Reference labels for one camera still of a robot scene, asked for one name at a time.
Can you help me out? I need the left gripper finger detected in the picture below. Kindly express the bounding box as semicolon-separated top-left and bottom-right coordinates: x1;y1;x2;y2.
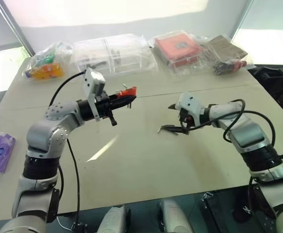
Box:
109;94;137;102
110;99;135;109

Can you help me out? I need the clear plastic storage box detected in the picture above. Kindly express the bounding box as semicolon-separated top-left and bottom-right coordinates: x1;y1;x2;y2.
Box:
72;33;158;76

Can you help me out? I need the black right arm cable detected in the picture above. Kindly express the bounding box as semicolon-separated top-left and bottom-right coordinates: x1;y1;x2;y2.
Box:
191;99;277;156

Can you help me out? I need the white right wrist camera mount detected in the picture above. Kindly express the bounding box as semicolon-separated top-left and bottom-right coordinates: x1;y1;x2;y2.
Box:
175;92;204;127

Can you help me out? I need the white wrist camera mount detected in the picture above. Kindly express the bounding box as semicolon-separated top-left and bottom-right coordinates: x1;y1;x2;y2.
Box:
175;92;204;127
82;67;106;122

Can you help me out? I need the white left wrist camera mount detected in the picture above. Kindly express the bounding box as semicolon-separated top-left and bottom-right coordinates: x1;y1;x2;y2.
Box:
82;67;106;122

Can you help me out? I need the red box in clear case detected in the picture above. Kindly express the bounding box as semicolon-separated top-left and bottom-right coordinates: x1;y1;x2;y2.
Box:
150;30;206;75

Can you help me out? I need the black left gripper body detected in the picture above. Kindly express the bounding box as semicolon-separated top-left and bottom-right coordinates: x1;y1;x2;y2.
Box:
94;90;118;127

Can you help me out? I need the red hex key holder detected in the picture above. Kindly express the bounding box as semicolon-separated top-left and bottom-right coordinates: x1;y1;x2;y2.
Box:
116;83;138;110

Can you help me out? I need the black bag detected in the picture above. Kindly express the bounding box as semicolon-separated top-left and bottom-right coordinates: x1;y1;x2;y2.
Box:
247;64;283;117

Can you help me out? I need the black box under table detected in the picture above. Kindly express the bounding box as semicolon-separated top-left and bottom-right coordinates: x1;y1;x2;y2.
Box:
200;183;279;232

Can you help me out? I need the plastic bag with orange packs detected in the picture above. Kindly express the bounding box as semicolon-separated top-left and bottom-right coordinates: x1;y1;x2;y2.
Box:
22;42;74;81

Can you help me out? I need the silver rounded robot leg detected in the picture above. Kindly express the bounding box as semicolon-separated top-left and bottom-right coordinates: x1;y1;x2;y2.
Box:
157;198;193;233
99;204;131;233

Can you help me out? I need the plastic bag with brown card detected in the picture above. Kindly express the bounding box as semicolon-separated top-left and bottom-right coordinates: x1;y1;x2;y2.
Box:
197;34;255;75

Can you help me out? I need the black cable under left arm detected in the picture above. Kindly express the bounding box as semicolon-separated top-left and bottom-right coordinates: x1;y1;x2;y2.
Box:
58;137;88;233

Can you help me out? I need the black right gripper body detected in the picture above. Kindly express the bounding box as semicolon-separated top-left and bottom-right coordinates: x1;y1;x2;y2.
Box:
179;108;196;130

